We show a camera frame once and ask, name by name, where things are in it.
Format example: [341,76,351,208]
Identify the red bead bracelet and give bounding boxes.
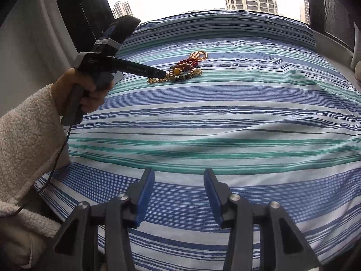
[176,57,200,71]

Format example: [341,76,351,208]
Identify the pink gold pearl necklace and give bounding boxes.
[189,50,209,61]

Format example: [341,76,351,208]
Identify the white fleece sleeve forearm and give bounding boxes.
[1,85,65,269]

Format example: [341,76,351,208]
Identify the person left hand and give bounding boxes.
[52,67,115,116]

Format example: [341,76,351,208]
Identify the blue striped bed sheet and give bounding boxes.
[42,11,360,270]

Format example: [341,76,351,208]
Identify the black cable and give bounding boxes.
[11,124,74,217]

